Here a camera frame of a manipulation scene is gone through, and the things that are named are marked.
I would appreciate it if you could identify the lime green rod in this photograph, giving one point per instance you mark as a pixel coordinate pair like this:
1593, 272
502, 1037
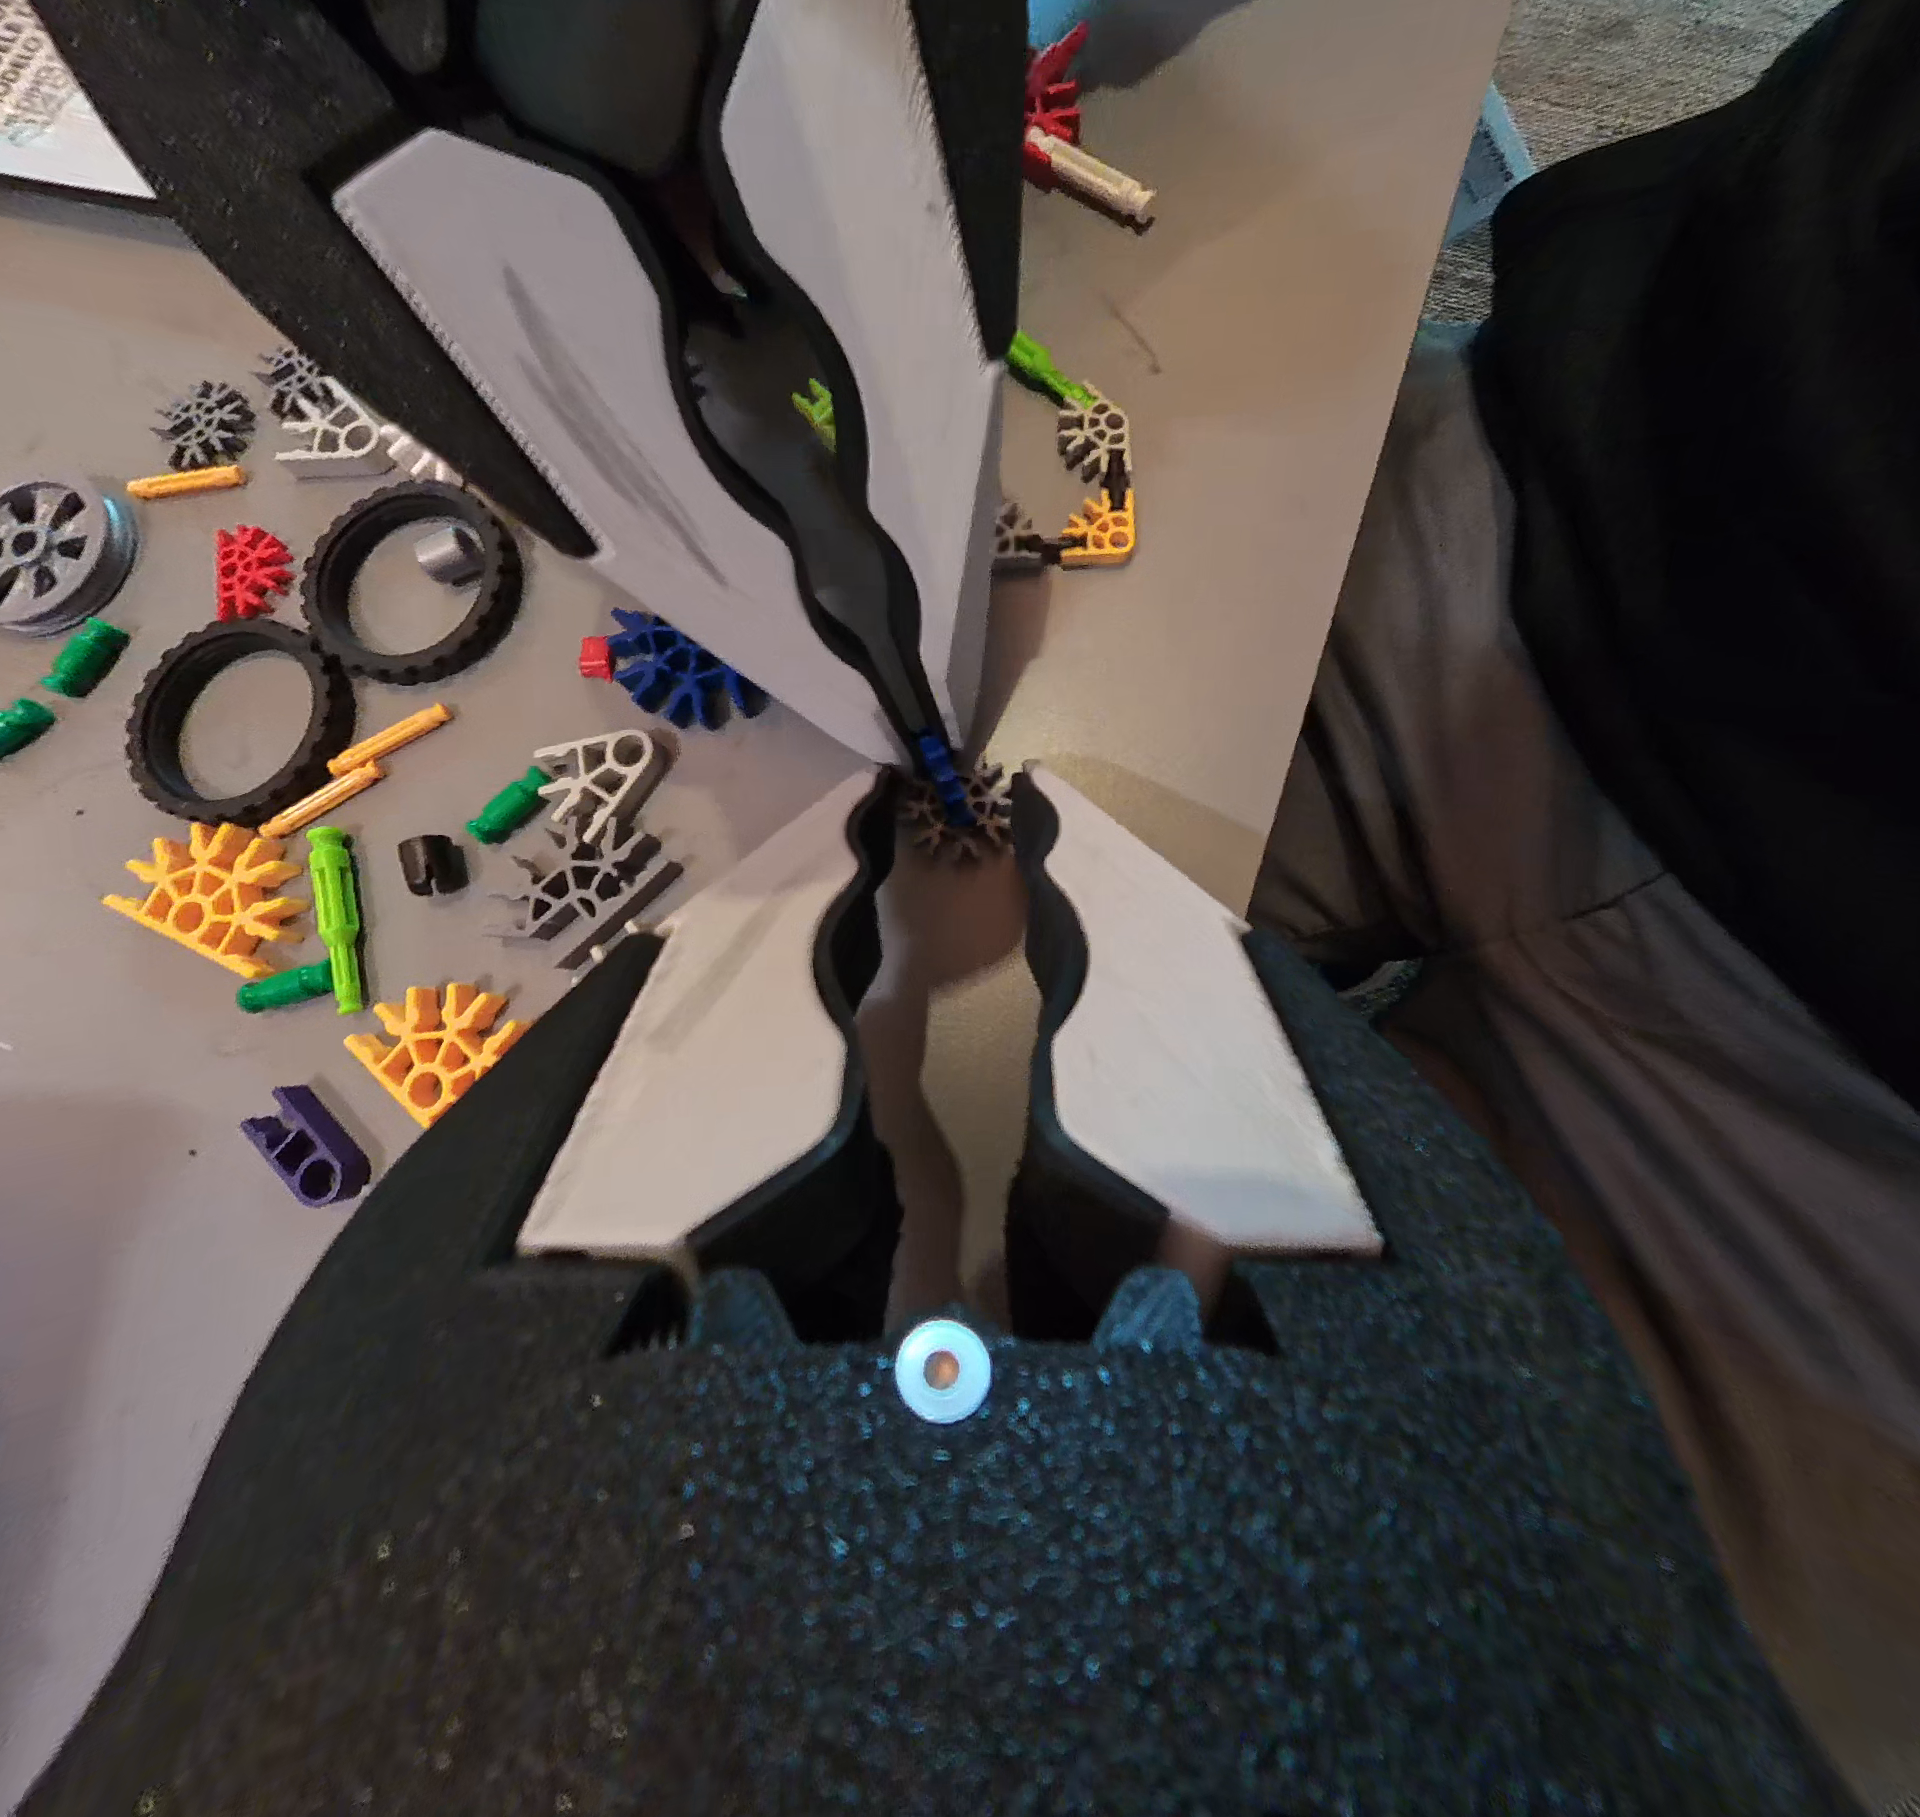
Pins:
335, 918

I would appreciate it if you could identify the blue connector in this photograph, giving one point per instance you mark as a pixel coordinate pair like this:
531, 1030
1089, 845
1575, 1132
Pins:
676, 671

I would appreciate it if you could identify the purple clip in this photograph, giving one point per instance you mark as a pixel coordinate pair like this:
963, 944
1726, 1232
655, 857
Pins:
301, 1150

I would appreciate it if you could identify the black tyre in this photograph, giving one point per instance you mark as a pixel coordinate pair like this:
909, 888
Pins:
149, 753
323, 601

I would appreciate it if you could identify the white snowflake connector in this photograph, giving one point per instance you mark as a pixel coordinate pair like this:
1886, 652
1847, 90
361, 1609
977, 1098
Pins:
429, 464

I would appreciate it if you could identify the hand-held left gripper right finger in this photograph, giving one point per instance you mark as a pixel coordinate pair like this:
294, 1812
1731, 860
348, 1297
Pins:
1200, 1083

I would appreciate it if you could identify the small red clip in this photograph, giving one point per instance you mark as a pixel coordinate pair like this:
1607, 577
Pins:
597, 660

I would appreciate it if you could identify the red half connector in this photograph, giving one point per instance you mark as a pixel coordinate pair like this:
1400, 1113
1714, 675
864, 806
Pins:
252, 573

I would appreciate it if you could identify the light grey fan connector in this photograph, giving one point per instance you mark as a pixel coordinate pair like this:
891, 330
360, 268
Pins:
330, 445
637, 760

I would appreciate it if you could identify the grey wheel hub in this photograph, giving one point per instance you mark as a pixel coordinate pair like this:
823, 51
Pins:
54, 550

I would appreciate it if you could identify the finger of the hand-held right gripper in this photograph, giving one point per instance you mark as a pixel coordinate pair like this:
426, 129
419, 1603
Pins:
571, 377
886, 272

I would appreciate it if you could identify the grey spacer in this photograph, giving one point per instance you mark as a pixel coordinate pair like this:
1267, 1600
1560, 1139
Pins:
446, 553

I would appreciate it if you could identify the short blue rod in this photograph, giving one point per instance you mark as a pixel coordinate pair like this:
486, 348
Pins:
939, 766

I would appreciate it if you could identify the small dark snowflake connector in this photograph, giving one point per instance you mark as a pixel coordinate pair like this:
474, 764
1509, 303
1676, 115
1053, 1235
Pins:
207, 421
294, 377

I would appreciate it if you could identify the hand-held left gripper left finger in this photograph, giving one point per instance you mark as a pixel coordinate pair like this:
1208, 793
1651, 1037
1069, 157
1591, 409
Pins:
707, 1083

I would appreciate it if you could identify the yellow half connector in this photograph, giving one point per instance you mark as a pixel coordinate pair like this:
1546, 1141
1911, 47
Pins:
429, 1051
204, 903

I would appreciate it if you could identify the black clip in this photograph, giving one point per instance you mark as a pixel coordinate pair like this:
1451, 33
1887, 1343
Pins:
433, 865

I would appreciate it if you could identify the short green rod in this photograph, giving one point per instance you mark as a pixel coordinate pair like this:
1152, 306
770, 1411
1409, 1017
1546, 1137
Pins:
510, 805
285, 988
24, 730
86, 659

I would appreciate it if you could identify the printed paper sheet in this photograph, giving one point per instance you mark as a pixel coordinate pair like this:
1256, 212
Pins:
1494, 182

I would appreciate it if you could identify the dark grey connector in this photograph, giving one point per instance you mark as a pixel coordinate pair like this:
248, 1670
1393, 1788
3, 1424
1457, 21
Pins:
578, 888

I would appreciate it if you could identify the red connector with white rod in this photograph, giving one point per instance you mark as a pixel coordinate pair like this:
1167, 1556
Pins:
1103, 182

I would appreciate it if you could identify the short yellow rod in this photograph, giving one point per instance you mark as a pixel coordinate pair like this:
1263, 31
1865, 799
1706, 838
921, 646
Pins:
185, 482
389, 739
320, 801

